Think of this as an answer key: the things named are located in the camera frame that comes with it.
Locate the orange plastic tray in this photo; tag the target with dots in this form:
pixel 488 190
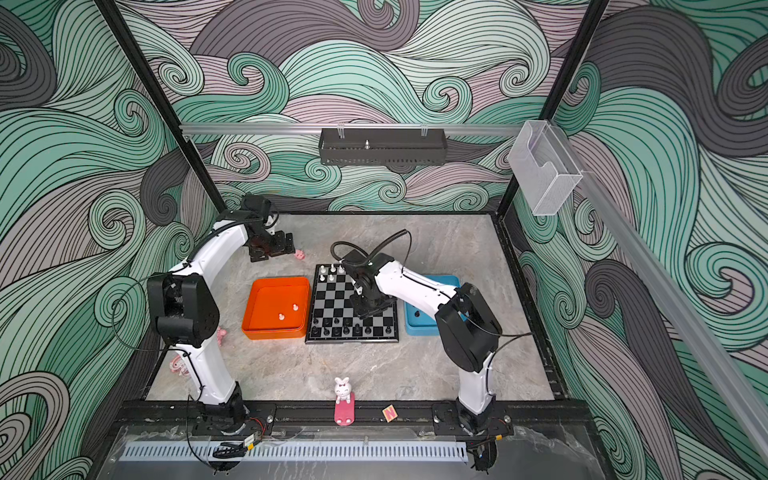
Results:
pixel 277 308

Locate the small orange letter block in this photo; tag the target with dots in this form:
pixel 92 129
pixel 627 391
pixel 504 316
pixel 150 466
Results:
pixel 390 413

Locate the blue plastic tray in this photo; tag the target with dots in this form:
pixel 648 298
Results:
pixel 419 324

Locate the black perforated wall shelf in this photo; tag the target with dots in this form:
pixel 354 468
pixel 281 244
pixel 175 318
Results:
pixel 379 147

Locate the white slotted cable duct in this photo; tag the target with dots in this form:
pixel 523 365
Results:
pixel 345 451

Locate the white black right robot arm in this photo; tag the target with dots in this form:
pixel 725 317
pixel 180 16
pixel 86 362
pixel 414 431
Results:
pixel 468 329

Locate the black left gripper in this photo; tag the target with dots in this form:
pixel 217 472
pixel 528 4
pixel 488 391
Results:
pixel 282 247

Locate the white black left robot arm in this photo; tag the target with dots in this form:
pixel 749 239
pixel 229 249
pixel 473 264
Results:
pixel 184 312

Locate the white rabbit figurine pink stand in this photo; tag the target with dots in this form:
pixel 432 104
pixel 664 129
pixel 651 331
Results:
pixel 344 412

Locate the clear acrylic wall holder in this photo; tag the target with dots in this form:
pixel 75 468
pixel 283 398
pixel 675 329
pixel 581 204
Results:
pixel 544 164

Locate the silver aluminium rail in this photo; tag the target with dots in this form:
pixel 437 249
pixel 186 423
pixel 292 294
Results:
pixel 277 128

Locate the black white chess board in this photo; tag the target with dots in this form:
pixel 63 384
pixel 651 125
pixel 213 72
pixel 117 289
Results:
pixel 332 319

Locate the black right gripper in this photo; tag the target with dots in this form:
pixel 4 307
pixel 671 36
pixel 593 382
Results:
pixel 362 312

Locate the pink white plush toy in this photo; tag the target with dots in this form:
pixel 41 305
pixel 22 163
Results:
pixel 177 366
pixel 221 333

